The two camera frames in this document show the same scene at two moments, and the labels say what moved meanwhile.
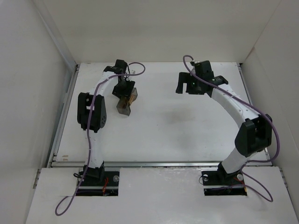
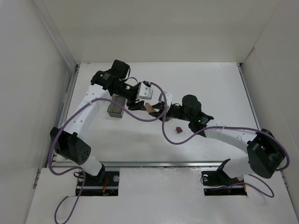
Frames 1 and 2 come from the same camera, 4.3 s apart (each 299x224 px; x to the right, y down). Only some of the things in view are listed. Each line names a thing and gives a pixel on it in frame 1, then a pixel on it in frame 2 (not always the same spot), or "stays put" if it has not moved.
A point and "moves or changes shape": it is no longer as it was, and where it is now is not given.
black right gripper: (181, 82) -> (167, 111)
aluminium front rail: (154, 164) stays put
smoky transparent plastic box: (124, 106) moves or changes shape
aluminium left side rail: (54, 154) stays put
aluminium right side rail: (251, 98) stays put
